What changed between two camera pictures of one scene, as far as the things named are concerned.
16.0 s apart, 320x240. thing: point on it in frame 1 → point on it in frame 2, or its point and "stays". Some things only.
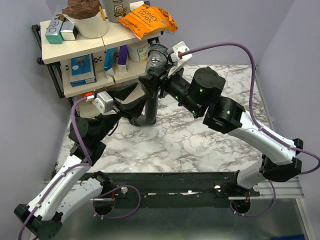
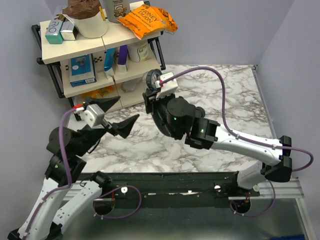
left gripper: [132, 109] → [122, 128]
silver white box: [69, 31] stays
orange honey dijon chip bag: [145, 19] stays
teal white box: [54, 34] stays
